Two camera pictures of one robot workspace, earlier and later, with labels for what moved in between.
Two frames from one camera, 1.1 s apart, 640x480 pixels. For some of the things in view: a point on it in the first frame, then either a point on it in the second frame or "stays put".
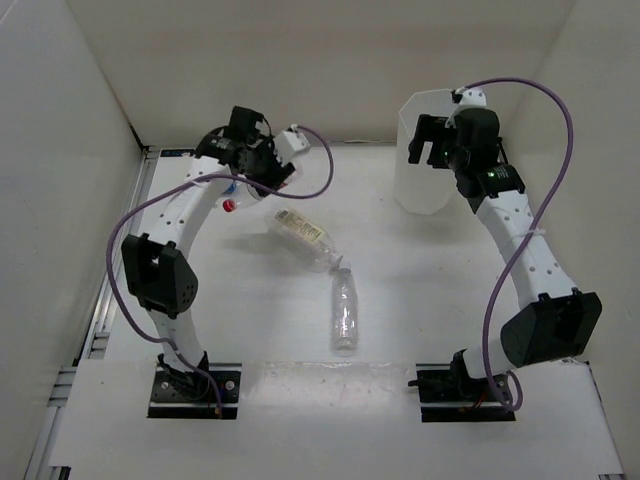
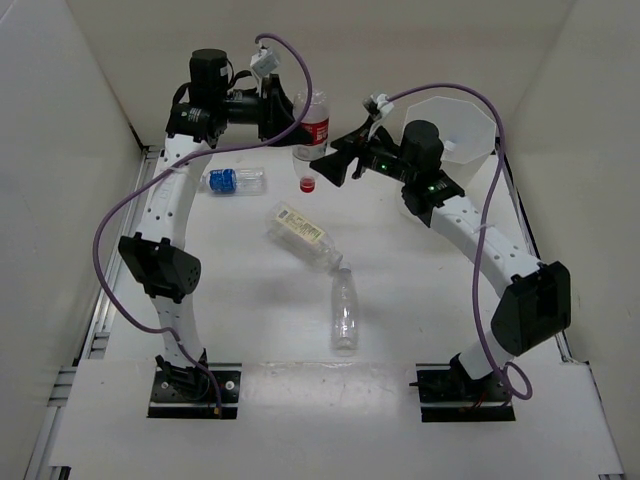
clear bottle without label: x=345 y=309 stays put
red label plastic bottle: x=249 y=196 → x=305 y=157
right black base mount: x=447 y=397 stays put
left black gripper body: x=265 y=168 → x=242 y=108
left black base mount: x=179 y=394 stays put
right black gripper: x=432 y=130 → x=334 y=168
